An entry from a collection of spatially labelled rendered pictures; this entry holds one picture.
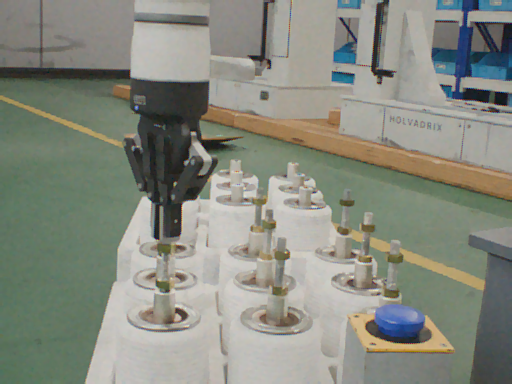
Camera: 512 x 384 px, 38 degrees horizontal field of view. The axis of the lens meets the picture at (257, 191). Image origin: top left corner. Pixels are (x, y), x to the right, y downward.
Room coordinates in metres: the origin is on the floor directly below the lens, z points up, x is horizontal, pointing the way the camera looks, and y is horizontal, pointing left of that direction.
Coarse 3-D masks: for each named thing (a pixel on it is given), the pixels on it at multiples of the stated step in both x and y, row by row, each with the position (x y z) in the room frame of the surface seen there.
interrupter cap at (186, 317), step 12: (132, 312) 0.72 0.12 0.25; (144, 312) 0.73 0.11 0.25; (180, 312) 0.73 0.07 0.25; (192, 312) 0.73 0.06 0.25; (132, 324) 0.70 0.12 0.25; (144, 324) 0.69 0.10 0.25; (156, 324) 0.70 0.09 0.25; (168, 324) 0.70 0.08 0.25; (180, 324) 0.70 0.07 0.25; (192, 324) 0.70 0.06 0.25
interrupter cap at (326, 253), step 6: (324, 246) 1.01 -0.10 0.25; (330, 246) 1.01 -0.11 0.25; (318, 252) 0.98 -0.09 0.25; (324, 252) 0.98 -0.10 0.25; (330, 252) 0.99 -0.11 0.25; (354, 252) 0.99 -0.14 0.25; (324, 258) 0.95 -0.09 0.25; (330, 258) 0.95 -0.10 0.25; (336, 258) 0.95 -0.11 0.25; (342, 258) 0.97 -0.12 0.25; (348, 258) 0.97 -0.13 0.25; (354, 258) 0.96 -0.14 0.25; (348, 264) 0.94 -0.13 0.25; (354, 264) 0.94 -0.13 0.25
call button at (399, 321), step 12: (384, 312) 0.57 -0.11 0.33; (396, 312) 0.57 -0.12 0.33; (408, 312) 0.57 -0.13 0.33; (420, 312) 0.57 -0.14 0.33; (384, 324) 0.55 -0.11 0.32; (396, 324) 0.55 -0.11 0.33; (408, 324) 0.55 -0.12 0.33; (420, 324) 0.55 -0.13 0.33; (396, 336) 0.55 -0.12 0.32; (408, 336) 0.55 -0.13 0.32
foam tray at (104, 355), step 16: (112, 288) 0.99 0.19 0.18; (208, 288) 1.01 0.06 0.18; (304, 288) 1.04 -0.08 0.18; (112, 304) 0.93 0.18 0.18; (208, 304) 0.95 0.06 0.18; (112, 320) 0.88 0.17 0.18; (208, 320) 0.89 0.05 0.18; (112, 336) 0.83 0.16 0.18; (96, 352) 0.78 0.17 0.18; (112, 352) 0.78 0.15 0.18; (320, 352) 0.82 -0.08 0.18; (96, 368) 0.74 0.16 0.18; (112, 368) 0.75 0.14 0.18; (224, 368) 0.77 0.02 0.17; (320, 368) 0.77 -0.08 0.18; (336, 368) 0.79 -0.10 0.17
